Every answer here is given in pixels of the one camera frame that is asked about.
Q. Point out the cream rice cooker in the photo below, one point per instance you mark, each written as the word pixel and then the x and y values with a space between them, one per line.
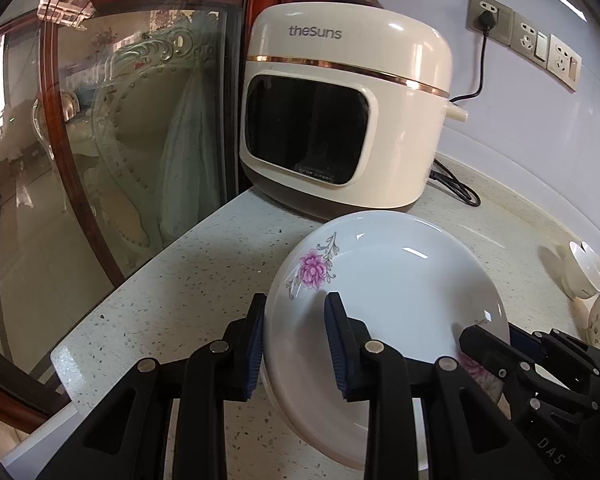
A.
pixel 355 50

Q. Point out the grey wall socket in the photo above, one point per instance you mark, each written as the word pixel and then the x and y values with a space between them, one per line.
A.
pixel 562 62
pixel 500 30
pixel 527 40

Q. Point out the glass door with wooden trim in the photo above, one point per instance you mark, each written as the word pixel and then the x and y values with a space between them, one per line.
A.
pixel 130 135

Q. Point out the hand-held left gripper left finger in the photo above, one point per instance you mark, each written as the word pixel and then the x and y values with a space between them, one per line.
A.
pixel 254 355

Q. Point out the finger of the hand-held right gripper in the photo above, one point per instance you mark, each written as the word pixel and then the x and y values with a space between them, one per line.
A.
pixel 485 350
pixel 570 355

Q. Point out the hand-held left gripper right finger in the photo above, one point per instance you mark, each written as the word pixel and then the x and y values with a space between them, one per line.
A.
pixel 336 350

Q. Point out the large white floral plate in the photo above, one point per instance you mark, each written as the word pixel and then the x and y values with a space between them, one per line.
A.
pixel 395 285

